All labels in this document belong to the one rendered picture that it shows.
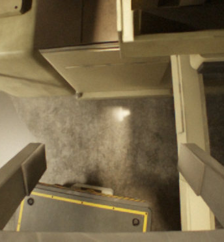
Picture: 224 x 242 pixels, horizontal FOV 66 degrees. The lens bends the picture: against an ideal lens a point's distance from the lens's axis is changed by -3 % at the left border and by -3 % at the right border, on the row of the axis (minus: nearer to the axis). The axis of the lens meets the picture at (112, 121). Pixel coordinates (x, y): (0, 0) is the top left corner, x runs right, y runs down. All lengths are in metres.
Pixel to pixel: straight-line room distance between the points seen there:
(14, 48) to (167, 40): 0.68
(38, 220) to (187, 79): 0.95
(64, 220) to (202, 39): 0.95
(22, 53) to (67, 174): 0.82
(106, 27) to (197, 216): 0.72
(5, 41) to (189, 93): 0.78
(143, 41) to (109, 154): 0.96
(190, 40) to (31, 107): 1.27
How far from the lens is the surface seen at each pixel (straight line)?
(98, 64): 0.88
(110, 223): 0.99
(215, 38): 0.42
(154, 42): 0.39
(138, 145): 1.23
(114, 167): 1.24
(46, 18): 0.89
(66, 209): 1.02
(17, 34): 0.94
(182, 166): 0.17
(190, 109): 0.57
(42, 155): 0.16
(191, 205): 0.57
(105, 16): 0.82
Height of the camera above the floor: 1.23
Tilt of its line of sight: 79 degrees down
